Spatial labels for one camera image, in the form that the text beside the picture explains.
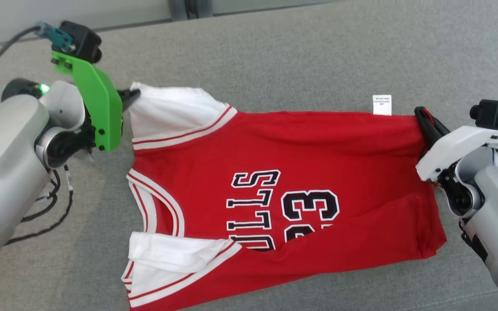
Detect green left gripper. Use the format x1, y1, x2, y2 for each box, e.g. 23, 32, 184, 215
51, 50, 141, 152

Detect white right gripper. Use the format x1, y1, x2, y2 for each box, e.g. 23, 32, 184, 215
414, 107, 498, 182

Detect red basketball jersey white sleeves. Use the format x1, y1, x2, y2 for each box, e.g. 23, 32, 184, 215
121, 82, 447, 308

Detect grey fabric sofa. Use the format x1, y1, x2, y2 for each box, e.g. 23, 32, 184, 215
0, 0, 498, 311

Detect black cable with teal plug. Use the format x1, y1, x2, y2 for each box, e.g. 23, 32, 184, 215
0, 22, 74, 64

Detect black cable bundle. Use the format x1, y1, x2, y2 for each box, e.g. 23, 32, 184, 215
5, 164, 74, 247

